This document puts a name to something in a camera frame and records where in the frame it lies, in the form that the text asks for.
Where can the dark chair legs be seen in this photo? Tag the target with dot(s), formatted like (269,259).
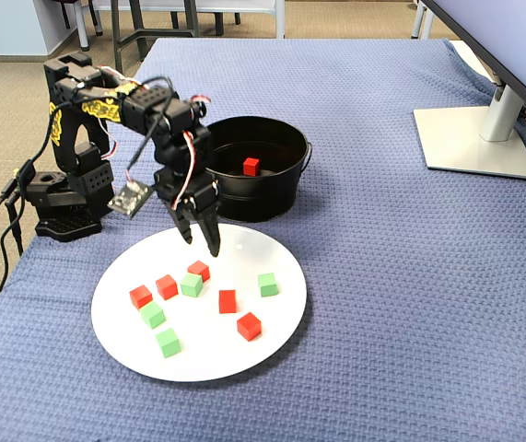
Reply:
(218,23)
(96,20)

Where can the red cube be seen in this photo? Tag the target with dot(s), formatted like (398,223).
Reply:
(227,302)
(251,168)
(199,269)
(167,287)
(140,298)
(248,327)

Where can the blue woven table cloth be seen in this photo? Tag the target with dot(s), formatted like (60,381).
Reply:
(382,276)

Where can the white round plate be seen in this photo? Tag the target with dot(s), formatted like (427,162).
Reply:
(212,350)

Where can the silver monitor stand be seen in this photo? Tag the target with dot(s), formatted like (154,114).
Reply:
(470,147)

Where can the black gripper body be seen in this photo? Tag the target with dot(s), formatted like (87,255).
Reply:
(194,197)

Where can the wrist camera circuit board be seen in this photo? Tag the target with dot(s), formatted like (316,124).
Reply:
(129,200)

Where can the white desk leg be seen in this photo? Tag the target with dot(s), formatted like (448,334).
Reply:
(417,20)

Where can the green cube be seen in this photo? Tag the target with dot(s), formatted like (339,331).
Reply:
(192,285)
(267,285)
(168,344)
(153,316)

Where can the black metal bucket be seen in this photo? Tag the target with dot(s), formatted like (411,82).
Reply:
(262,202)

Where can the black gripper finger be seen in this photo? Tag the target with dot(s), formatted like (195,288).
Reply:
(182,223)
(209,230)

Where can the dark grey metal stool frame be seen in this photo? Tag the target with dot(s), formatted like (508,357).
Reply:
(115,27)

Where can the computer monitor screen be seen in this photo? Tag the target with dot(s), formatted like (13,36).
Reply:
(511,41)

